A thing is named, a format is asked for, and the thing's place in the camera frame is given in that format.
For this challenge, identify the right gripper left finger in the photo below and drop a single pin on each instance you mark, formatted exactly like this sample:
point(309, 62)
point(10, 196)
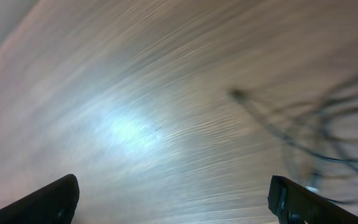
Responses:
point(53, 204)

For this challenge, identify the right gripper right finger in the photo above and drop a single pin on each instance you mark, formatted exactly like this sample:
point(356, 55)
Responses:
point(292, 203)

